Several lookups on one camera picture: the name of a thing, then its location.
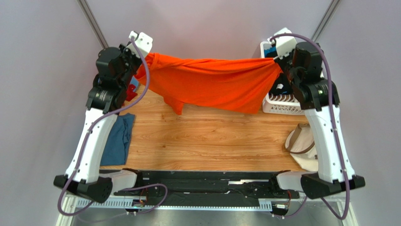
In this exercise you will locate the folded blue t shirt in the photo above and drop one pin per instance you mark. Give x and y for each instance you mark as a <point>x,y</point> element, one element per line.
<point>117,146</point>

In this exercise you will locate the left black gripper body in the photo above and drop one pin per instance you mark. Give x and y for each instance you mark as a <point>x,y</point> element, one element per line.
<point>132,63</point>

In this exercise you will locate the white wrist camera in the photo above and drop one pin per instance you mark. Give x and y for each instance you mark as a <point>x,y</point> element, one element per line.
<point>140,44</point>
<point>284,45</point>

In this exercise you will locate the orange t shirt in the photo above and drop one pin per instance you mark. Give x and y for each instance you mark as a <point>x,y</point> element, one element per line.
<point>232,85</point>

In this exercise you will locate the red t shirt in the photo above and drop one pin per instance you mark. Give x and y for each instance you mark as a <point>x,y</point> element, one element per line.
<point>131,92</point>

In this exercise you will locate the beige bear cap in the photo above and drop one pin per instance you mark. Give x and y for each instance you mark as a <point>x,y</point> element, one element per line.
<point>300,145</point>

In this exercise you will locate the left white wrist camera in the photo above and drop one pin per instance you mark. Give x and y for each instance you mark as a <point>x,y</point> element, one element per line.
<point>140,44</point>

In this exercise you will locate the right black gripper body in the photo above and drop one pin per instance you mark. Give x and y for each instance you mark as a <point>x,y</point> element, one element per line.
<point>282,62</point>

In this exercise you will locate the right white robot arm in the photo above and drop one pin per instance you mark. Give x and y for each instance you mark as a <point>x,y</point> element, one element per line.
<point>335,173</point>

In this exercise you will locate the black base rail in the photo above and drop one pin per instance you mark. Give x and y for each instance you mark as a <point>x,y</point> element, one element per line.
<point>209,188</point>

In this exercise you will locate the white laundry basket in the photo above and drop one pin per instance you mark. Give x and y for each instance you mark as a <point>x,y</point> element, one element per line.
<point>296,103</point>

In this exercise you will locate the light blue cap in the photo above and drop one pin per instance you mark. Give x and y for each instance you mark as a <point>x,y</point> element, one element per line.
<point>134,82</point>

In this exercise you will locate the black t shirt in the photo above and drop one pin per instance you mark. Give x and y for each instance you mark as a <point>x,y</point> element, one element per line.
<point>281,86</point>

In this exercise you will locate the teal blue garment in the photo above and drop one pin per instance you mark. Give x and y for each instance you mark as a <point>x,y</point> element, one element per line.
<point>270,53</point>

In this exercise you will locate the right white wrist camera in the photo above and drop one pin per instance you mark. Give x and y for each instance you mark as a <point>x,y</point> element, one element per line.
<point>284,45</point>

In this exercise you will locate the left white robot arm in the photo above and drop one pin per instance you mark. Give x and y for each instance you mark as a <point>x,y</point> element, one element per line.
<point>82,178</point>

